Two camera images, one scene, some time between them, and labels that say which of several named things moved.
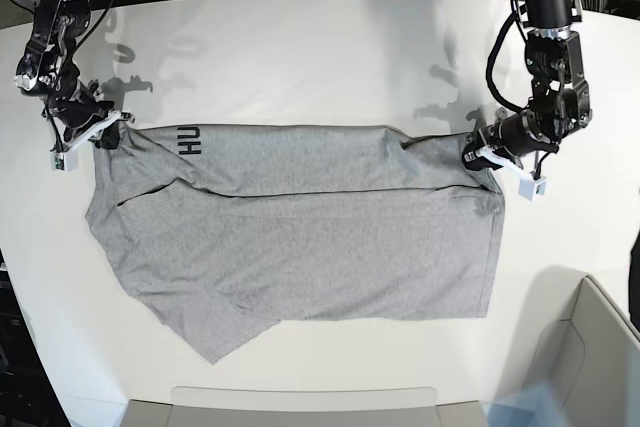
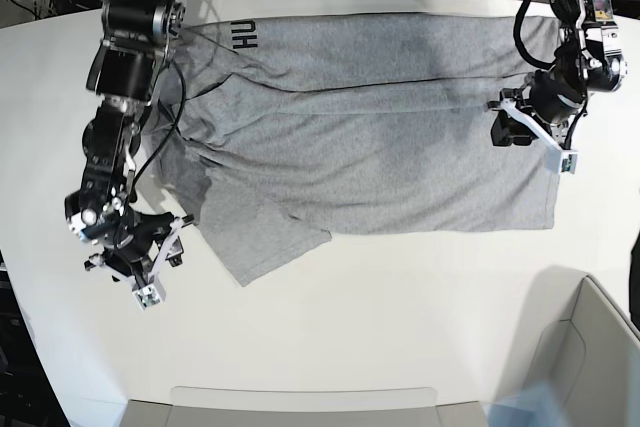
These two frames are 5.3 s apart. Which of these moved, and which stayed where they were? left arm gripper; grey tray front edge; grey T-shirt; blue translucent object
Moved: grey T-shirt; left arm gripper
Stayed: blue translucent object; grey tray front edge
